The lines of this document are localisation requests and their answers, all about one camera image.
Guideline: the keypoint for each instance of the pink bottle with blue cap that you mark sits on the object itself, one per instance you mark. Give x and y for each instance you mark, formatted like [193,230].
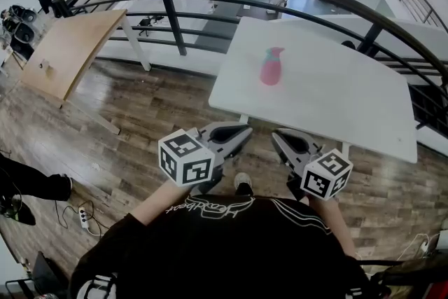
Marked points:
[271,70]

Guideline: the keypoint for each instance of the black flat panel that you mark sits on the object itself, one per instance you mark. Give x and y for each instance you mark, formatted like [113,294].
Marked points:
[49,276]

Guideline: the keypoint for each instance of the person's right forearm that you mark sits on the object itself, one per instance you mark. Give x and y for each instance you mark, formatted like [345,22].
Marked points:
[336,227]

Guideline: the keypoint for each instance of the small grey object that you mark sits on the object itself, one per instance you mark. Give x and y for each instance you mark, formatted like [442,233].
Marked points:
[45,66]

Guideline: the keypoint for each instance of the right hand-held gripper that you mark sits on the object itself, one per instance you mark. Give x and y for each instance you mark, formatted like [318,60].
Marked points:
[325,175]

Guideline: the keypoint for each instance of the person's grey shoe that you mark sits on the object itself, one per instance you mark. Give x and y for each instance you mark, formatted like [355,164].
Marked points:
[243,182]

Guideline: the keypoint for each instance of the white power strip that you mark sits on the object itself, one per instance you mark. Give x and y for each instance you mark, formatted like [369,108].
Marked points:
[84,217]

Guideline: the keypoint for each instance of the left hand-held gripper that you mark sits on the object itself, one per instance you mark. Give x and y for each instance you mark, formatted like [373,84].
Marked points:
[185,164]

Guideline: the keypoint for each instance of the black round bag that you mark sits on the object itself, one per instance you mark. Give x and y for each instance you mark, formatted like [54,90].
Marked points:
[24,34]
[22,13]
[21,213]

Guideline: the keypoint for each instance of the white charger plug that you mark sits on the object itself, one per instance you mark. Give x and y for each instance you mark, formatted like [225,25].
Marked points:
[425,246]

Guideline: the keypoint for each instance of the person's black printed shirt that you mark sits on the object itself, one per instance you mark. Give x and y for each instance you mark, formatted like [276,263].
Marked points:
[217,255]

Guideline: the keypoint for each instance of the wooden table with white legs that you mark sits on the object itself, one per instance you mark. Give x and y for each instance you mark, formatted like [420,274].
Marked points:
[73,45]

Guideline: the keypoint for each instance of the curved black metal railing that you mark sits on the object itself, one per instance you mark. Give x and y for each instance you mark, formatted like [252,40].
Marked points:
[171,10]

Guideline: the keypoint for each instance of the person's left forearm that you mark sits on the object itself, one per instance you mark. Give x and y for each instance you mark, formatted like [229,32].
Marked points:
[161,203]

